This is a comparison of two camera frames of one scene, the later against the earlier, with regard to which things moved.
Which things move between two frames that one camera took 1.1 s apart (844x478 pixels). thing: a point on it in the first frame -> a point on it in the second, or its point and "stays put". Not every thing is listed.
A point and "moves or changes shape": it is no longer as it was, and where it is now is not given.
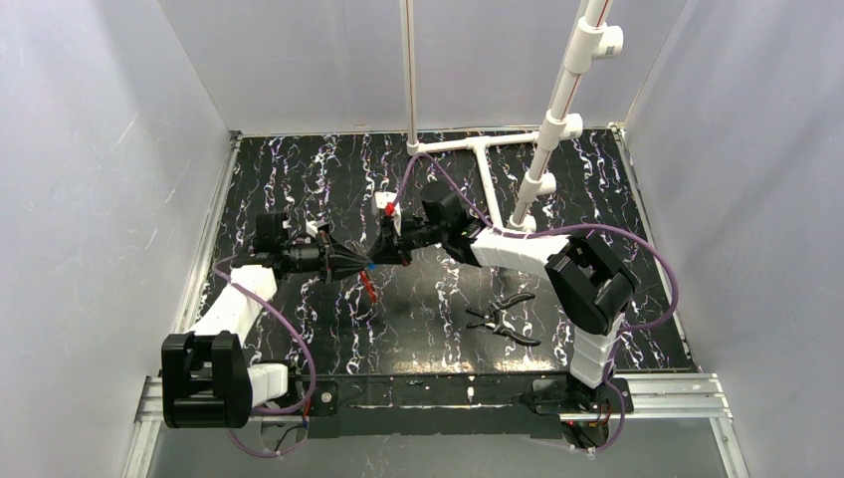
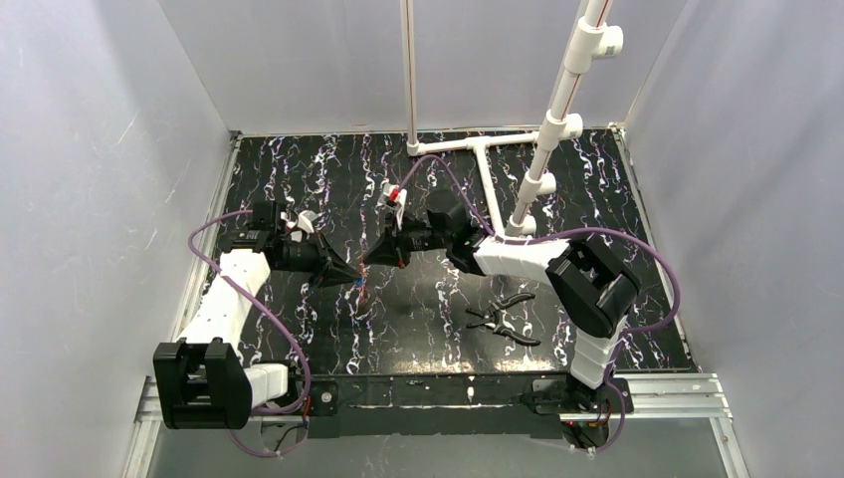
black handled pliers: (492, 316) stays put
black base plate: (453, 404) stays put
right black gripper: (396, 239) stays put
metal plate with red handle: (370, 291) moves or changes shape
